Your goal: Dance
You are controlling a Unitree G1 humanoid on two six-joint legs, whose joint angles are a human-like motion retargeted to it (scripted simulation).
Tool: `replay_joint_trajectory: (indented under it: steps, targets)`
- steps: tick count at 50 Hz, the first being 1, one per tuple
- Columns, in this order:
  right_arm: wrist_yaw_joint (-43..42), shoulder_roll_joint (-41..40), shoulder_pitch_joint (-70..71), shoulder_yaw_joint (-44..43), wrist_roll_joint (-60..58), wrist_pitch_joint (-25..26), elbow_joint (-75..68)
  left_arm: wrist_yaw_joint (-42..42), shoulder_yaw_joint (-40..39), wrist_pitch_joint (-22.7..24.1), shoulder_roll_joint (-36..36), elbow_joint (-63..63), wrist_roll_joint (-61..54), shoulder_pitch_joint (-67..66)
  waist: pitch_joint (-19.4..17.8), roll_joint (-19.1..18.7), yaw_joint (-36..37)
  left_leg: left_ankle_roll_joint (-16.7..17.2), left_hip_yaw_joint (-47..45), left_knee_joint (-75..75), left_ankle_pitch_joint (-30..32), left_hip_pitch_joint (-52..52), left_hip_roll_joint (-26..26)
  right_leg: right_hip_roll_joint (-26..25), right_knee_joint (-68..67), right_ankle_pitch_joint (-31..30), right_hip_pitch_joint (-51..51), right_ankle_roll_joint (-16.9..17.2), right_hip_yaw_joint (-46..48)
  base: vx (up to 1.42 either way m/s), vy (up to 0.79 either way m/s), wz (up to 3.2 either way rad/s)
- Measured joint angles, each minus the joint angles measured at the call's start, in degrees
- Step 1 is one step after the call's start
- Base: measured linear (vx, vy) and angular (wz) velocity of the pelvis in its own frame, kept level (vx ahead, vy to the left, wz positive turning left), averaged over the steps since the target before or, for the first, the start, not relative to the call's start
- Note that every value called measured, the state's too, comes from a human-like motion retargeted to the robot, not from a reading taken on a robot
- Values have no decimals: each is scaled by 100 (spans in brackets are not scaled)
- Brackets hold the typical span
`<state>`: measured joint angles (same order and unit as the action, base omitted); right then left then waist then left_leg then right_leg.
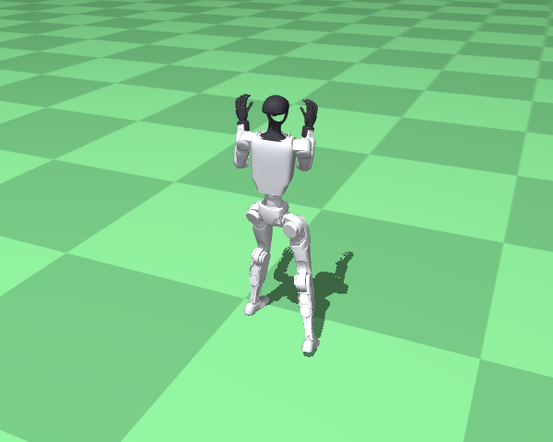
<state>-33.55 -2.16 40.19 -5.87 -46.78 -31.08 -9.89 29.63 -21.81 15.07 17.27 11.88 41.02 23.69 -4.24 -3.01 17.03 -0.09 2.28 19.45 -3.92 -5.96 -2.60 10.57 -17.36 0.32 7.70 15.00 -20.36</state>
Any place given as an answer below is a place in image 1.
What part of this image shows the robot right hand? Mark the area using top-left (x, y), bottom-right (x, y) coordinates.
top-left (300, 99), bottom-right (318, 137)

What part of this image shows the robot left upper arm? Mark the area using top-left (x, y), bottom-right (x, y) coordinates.
top-left (235, 131), bottom-right (255, 169)

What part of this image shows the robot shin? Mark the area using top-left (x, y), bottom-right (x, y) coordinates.
top-left (298, 273), bottom-right (315, 341)
top-left (250, 248), bottom-right (269, 304)

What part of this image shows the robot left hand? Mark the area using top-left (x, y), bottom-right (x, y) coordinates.
top-left (235, 94), bottom-right (253, 131)

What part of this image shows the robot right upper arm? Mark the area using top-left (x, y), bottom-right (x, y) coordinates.
top-left (292, 138), bottom-right (312, 171)

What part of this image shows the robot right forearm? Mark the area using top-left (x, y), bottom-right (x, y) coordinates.
top-left (301, 130), bottom-right (316, 169)

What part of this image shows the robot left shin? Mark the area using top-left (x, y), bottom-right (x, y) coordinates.
top-left (250, 248), bottom-right (269, 304)

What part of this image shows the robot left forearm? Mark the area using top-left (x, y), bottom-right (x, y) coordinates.
top-left (233, 123), bottom-right (250, 166)

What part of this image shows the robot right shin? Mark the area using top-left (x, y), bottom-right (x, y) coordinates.
top-left (298, 273), bottom-right (315, 341)

